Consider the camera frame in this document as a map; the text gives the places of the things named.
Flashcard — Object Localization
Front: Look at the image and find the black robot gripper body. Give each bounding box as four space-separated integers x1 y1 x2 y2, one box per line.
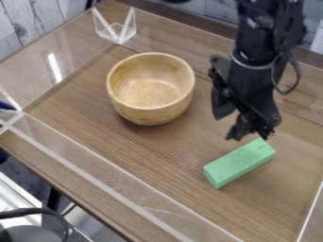
208 55 281 139

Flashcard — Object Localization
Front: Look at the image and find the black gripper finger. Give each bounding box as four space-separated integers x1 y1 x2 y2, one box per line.
210 87 236 120
225 113 254 141

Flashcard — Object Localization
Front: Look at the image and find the green rectangular block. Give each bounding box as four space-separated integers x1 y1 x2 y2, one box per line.
202 138 274 188

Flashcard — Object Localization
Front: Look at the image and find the light wooden bowl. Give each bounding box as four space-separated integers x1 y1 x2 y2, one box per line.
105 52 196 126

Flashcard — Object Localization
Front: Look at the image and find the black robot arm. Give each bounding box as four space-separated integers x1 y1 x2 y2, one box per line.
208 0 306 141

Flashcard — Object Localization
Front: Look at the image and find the black table leg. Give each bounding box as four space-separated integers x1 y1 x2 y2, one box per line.
46 188 61 211

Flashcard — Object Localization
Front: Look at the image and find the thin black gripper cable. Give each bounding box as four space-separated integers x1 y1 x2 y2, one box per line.
269 51 302 95

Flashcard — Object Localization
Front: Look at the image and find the clear acrylic tray enclosure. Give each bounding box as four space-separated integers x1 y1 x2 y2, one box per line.
0 0 323 242

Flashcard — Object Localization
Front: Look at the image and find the black cable lower left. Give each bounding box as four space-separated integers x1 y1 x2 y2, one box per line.
0 207 70 242

